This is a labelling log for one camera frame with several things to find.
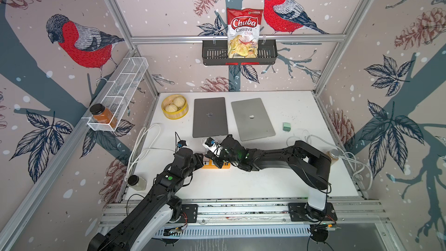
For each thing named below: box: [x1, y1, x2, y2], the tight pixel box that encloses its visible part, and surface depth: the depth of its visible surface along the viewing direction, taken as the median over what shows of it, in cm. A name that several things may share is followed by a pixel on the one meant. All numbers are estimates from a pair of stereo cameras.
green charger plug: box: [282, 122, 291, 133], surface depth 105 cm
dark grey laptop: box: [192, 97, 229, 138], surface depth 110 cm
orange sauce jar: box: [89, 103, 118, 129], surface depth 63 cm
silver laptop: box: [231, 97, 276, 142], surface depth 107 cm
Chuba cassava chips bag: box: [226, 8, 264, 59], surface depth 87 cm
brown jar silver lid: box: [325, 148, 341, 166], surface depth 82 cm
